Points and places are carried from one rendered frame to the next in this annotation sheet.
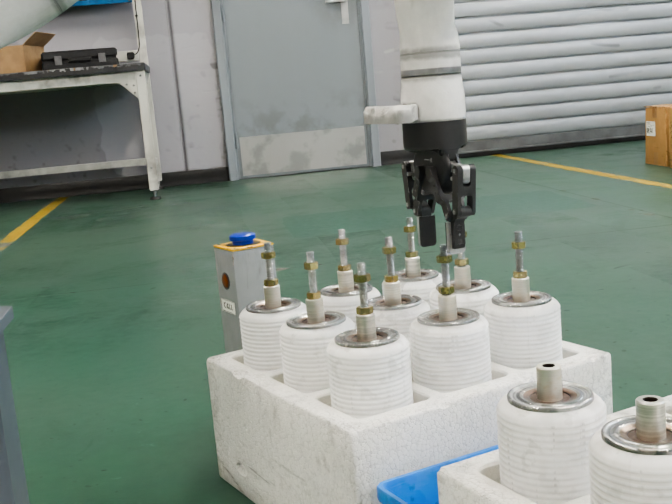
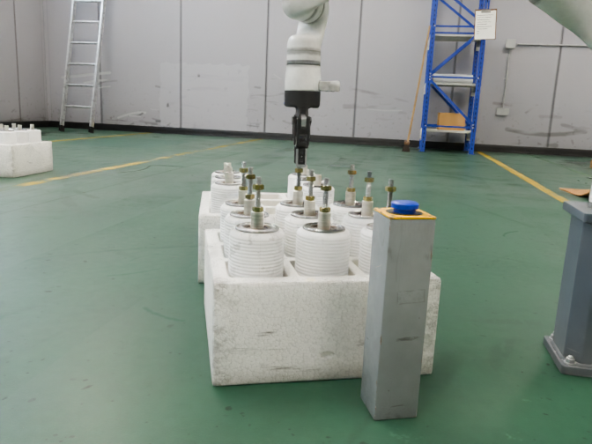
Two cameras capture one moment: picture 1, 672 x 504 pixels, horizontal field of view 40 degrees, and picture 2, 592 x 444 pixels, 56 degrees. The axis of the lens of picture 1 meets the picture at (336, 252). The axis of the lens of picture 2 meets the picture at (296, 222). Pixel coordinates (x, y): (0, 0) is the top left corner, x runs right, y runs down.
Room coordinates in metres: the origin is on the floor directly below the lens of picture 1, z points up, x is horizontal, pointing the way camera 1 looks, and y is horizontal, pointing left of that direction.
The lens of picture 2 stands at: (2.22, 0.25, 0.46)
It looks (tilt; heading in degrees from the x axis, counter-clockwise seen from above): 12 degrees down; 199
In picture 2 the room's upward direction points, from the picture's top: 3 degrees clockwise
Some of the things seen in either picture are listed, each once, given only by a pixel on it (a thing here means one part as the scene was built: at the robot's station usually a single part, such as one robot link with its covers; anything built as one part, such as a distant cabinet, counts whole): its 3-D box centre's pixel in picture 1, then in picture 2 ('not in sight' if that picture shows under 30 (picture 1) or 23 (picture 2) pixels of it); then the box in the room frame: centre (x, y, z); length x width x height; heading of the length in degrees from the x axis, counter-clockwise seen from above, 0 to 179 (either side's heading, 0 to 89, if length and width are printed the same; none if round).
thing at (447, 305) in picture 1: (447, 307); (298, 198); (1.10, -0.13, 0.26); 0.02 x 0.02 x 0.03
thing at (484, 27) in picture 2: not in sight; (485, 21); (-4.47, 0.08, 1.45); 0.25 x 0.03 x 0.39; 98
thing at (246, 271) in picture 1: (253, 343); (395, 314); (1.41, 0.14, 0.16); 0.07 x 0.07 x 0.31; 30
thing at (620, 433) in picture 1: (651, 435); not in sight; (0.68, -0.23, 0.25); 0.08 x 0.08 x 0.01
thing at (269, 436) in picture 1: (402, 418); (305, 292); (1.20, -0.07, 0.09); 0.39 x 0.39 x 0.18; 30
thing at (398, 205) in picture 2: (242, 240); (404, 208); (1.41, 0.14, 0.32); 0.04 x 0.04 x 0.02
